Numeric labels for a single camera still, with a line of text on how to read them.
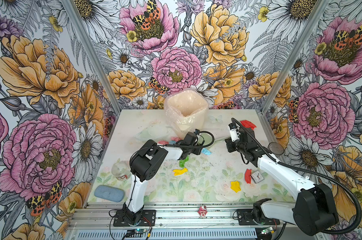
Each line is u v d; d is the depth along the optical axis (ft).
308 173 1.50
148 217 2.43
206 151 3.19
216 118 3.90
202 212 2.40
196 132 2.93
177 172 2.94
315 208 1.33
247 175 2.89
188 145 2.62
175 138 3.39
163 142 3.28
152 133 3.59
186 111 3.46
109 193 2.60
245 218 2.41
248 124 3.67
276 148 2.92
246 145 2.14
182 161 3.07
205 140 2.79
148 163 1.77
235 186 2.73
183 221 2.43
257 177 2.80
